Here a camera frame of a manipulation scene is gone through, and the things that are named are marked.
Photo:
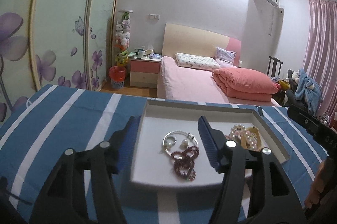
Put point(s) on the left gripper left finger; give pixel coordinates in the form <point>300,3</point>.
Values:
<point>62,198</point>

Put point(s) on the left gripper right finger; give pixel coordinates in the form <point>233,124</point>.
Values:
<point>273,198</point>

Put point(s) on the single white pearl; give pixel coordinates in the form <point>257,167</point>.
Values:
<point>184,143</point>

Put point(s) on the thin silver hoop bangle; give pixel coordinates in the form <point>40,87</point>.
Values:
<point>170,140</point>

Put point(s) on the beige wrist watch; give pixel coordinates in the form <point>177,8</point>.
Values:
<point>251,139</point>

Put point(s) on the person's right hand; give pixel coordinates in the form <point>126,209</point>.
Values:
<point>323,176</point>

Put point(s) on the blue fleece garment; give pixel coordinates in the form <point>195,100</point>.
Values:
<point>309,90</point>

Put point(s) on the blue white striped tablecloth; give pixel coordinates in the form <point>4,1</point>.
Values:
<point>55,118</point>

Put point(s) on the pink curtain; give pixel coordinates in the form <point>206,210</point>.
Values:
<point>320,57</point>

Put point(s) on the dark wooden chair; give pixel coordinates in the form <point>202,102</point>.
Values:
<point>274,71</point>

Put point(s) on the folded salmon pink duvet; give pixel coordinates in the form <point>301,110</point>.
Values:
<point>245,84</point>

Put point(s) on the small lilac pillow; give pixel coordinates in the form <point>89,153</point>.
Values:
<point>224,58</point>

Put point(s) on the red lined waste bin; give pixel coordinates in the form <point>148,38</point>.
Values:
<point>117,76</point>

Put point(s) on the white patterned pillow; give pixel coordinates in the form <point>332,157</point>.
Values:
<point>196,62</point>

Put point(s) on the pink beige nightstand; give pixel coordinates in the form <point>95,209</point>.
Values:
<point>144,72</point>

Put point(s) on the pink bed with headboard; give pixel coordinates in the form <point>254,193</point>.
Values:
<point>187,84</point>

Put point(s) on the white mug on nightstand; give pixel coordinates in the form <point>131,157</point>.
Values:
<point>140,53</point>

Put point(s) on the plush toy tube display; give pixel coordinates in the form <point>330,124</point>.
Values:
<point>122,37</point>

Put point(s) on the sliding glass floral wardrobe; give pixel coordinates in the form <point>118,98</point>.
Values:
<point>58,42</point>

